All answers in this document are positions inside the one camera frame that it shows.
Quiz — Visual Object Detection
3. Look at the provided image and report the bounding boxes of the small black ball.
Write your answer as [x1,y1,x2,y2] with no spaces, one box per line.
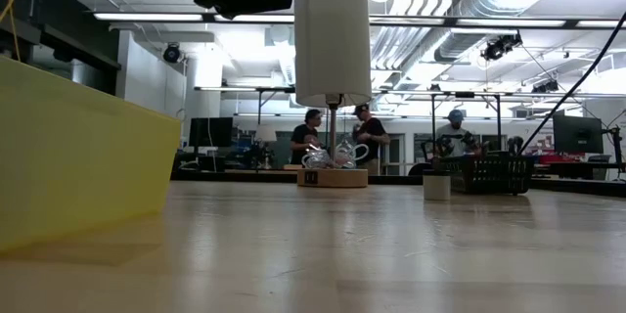
[422,169,452,202]

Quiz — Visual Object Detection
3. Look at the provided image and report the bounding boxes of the long ceiling light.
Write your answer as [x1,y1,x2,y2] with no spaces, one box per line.
[213,13,295,23]
[92,11,204,22]
[457,18,567,28]
[575,19,626,29]

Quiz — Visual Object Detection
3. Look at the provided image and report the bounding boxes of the white shade wooden table lamp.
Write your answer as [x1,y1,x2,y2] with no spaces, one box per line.
[293,0,373,189]

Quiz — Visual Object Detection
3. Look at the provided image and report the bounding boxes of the black round spotlight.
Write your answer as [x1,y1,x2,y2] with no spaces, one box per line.
[161,42,184,66]

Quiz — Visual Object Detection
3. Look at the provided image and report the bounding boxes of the small white background lamp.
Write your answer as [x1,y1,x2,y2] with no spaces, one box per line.
[254,122,279,145]

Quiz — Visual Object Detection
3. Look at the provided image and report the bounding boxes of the black computer monitor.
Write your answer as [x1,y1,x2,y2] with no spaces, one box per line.
[188,116,235,149]
[552,114,604,155]

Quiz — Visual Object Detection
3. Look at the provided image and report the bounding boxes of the person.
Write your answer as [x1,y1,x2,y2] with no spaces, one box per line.
[350,102,392,176]
[289,108,325,165]
[433,109,483,158]

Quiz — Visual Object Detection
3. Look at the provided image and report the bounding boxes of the yellow plastic tray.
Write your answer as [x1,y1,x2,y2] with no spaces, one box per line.
[0,55,183,253]

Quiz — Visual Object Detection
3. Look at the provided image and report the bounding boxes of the black ceiling spotlight cluster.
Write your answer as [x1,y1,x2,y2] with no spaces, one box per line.
[480,31,523,63]

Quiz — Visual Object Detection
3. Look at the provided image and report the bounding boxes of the black mesh basket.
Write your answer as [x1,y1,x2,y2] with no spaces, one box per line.
[432,151,538,196]

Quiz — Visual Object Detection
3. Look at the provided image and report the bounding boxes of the black ceiling track light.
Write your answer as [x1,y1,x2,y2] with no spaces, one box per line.
[531,80,561,94]

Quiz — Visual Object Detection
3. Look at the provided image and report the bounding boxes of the black equipment stand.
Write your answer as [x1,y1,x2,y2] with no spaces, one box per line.
[602,124,626,180]

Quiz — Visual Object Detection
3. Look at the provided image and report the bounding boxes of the silver ventilation duct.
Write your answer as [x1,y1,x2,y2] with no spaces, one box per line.
[371,0,554,84]

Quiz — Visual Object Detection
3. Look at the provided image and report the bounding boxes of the clear coiled lamp cord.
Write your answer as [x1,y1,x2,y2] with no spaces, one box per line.
[301,140,371,170]

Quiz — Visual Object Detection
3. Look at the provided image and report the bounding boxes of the yellow hanging cable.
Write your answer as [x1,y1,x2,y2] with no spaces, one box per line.
[0,0,36,63]

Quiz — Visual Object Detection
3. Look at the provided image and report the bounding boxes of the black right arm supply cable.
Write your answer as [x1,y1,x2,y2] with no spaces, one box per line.
[516,9,626,157]

